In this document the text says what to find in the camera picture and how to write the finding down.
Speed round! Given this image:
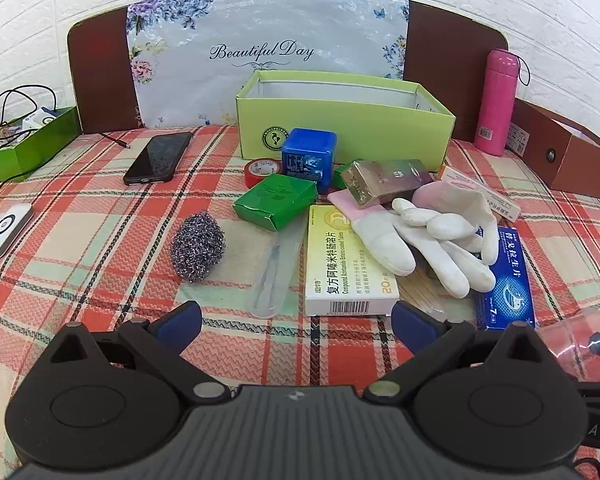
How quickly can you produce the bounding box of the clear plastic cup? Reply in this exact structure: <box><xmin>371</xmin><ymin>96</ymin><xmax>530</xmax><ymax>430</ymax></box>
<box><xmin>537</xmin><ymin>307</ymin><xmax>600</xmax><ymax>383</ymax></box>

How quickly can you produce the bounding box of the blue medicine box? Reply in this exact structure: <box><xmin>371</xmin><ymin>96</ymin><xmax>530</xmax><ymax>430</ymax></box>
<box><xmin>475</xmin><ymin>225</ymin><xmax>537</xmax><ymax>331</ymax></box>

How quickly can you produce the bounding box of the yellow white medicine box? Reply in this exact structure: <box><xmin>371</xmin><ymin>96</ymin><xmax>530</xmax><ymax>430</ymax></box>
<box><xmin>305</xmin><ymin>205</ymin><xmax>400</xmax><ymax>317</ymax></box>

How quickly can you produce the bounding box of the black looped cable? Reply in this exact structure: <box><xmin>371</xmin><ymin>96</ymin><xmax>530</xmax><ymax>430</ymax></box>
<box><xmin>0</xmin><ymin>85</ymin><xmax>58</xmax><ymax>183</ymax></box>

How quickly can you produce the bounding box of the light green cardboard box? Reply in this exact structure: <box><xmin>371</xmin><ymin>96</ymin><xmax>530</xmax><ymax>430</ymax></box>
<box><xmin>235</xmin><ymin>70</ymin><xmax>457</xmax><ymax>173</ymax></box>

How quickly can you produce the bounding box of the blue cube box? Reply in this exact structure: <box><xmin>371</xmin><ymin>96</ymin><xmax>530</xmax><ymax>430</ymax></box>
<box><xmin>281</xmin><ymin>128</ymin><xmax>339</xmax><ymax>195</ymax></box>

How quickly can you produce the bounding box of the small white blue box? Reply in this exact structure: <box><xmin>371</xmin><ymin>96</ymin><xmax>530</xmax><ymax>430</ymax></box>
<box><xmin>22</xmin><ymin>107</ymin><xmax>58</xmax><ymax>128</ymax></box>

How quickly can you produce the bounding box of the floral plastic bag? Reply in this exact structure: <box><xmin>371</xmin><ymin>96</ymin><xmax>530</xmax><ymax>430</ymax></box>
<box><xmin>126</xmin><ymin>0</ymin><xmax>411</xmax><ymax>128</ymax></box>

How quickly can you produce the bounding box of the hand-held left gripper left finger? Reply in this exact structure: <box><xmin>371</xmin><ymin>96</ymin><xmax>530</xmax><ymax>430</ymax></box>
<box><xmin>47</xmin><ymin>300</ymin><xmax>231</xmax><ymax>403</ymax></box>

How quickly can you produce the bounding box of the white power bank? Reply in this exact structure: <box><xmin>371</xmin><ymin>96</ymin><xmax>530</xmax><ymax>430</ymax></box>
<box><xmin>0</xmin><ymin>203</ymin><xmax>35</xmax><ymax>260</ymax></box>

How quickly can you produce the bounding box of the pink thermos bottle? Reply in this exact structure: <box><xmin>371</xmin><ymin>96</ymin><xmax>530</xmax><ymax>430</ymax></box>
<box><xmin>475</xmin><ymin>49</ymin><xmax>531</xmax><ymax>156</ymax></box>

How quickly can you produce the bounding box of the clear plastic tube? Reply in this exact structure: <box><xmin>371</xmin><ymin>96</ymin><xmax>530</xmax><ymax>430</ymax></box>
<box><xmin>250</xmin><ymin>220</ymin><xmax>308</xmax><ymax>318</ymax></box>

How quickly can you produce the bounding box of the red tape roll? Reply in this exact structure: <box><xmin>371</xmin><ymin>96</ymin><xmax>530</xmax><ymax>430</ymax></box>
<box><xmin>243</xmin><ymin>158</ymin><xmax>283</xmax><ymax>188</ymax></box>

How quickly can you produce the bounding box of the steel wool scrubber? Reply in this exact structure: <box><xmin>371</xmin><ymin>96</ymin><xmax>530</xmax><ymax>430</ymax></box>
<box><xmin>171</xmin><ymin>211</ymin><xmax>227</xmax><ymax>283</ymax></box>

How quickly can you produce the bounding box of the slim white orange box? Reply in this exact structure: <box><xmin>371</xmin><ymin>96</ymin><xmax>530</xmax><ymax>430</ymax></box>
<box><xmin>437</xmin><ymin>162</ymin><xmax>523</xmax><ymax>223</ymax></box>

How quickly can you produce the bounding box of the brown wooden headboard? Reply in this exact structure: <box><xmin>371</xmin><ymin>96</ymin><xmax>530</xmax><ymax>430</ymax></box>
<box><xmin>67</xmin><ymin>1</ymin><xmax>510</xmax><ymax>142</ymax></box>

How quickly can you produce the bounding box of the black smartphone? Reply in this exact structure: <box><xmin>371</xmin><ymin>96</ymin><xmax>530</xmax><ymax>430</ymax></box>
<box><xmin>123</xmin><ymin>131</ymin><xmax>195</xmax><ymax>187</ymax></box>

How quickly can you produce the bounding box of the dark green box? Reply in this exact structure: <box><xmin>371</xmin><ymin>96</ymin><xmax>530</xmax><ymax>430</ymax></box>
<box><xmin>0</xmin><ymin>106</ymin><xmax>83</xmax><ymax>183</ymax></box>

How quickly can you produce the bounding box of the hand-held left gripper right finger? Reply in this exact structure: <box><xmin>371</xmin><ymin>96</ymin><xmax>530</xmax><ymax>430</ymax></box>
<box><xmin>362</xmin><ymin>301</ymin><xmax>548</xmax><ymax>403</ymax></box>

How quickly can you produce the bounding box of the plaid bed sheet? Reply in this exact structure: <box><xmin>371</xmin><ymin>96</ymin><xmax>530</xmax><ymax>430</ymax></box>
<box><xmin>0</xmin><ymin>125</ymin><xmax>600</xmax><ymax>480</ymax></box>

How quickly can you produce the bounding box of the brown cardboard box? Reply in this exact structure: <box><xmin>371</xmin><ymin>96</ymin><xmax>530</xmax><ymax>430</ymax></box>
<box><xmin>505</xmin><ymin>99</ymin><xmax>600</xmax><ymax>193</ymax></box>

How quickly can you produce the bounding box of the gold box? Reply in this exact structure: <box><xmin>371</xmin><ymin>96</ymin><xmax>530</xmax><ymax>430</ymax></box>
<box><xmin>341</xmin><ymin>159</ymin><xmax>436</xmax><ymax>208</ymax></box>

